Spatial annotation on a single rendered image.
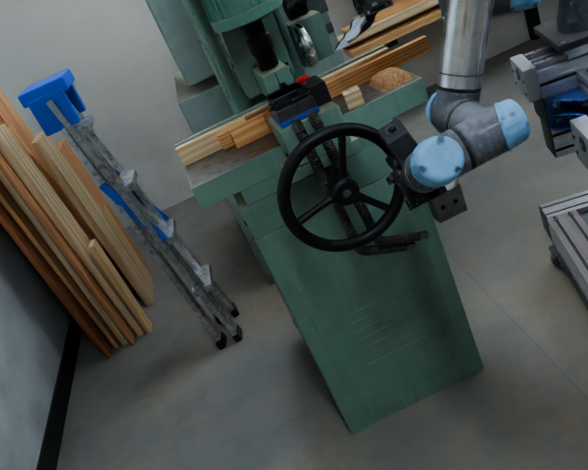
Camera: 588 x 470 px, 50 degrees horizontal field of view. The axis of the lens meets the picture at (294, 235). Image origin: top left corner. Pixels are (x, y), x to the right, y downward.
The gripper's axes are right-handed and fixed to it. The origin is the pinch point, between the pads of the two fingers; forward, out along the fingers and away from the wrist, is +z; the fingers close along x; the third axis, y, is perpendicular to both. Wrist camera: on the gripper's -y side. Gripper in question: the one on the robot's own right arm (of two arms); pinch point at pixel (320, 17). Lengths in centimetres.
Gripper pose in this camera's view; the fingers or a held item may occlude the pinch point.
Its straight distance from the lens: 146.7
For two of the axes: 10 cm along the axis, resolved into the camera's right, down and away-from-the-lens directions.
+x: 3.9, 8.6, 3.1
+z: -9.0, 4.3, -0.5
